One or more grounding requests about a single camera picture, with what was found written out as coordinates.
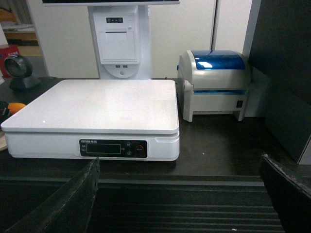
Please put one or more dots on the black barcode scanner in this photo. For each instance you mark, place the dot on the black barcode scanner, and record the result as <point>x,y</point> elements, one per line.
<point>20,70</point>

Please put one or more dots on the white blue label printer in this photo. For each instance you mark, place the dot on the white blue label printer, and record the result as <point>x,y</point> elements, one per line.
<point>212,82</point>

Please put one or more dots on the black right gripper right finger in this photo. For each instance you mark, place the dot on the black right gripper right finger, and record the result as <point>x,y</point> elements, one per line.
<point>290,195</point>

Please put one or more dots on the red box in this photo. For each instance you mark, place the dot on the red box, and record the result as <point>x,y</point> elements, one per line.
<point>5,51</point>

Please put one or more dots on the wooden pallet with boxes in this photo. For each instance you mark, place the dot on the wooden pallet with boxes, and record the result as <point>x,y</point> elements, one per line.
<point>18,26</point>

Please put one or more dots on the white checkout scale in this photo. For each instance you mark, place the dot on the white checkout scale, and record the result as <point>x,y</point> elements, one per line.
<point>109,119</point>

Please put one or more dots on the orange black object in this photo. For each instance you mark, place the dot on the orange black object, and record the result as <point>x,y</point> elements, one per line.
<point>9,109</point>

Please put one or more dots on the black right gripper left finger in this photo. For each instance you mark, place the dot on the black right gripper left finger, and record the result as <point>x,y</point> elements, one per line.
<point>68,210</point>

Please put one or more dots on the white POS terminal stand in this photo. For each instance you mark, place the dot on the white POS terminal stand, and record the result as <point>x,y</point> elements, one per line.
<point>121,35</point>

